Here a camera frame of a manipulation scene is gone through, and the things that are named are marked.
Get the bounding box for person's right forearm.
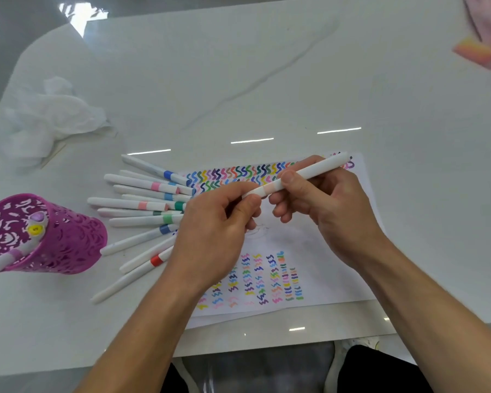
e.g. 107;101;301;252
360;237;491;393

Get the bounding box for person's left forearm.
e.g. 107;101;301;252
73;273;205;393

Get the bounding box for person's left hand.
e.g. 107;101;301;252
163;181;264;293

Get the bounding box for person's right white shoe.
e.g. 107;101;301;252
323;337;381;393

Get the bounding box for person's right hand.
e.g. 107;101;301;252
268;155;387;271

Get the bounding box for peach banded white marker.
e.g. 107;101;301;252
242;152;351;200

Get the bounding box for crumpled white tissue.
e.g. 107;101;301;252
2;76;113;166

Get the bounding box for lilac banded white marker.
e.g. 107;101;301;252
0;243;32;278

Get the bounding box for pink pencil case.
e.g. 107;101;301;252
462;0;491;45

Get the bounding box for pink perforated pen holder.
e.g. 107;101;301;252
0;193;109;276

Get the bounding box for pink yellow eraser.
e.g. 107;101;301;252
452;36;491;71

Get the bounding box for black trousers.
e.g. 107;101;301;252
159;346;434;393

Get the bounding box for bunch of white markers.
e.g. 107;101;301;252
86;154;197;305

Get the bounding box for red banded white marker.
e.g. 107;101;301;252
91;246;175;305

